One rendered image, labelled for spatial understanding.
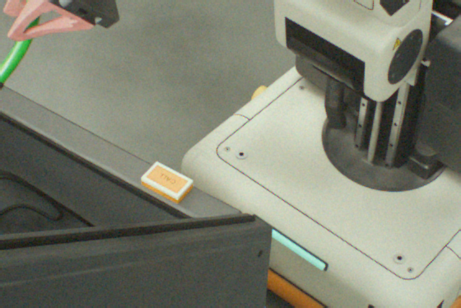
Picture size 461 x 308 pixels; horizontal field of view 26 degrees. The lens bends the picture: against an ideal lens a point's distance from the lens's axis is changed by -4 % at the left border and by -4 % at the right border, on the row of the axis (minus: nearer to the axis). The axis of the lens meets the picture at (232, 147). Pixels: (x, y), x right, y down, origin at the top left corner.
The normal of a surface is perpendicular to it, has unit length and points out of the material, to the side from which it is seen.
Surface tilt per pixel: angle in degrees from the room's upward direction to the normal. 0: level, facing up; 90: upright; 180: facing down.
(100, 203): 90
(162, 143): 0
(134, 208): 90
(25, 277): 90
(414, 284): 0
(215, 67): 0
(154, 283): 90
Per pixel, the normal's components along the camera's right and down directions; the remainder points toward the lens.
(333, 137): 0.03, -0.68
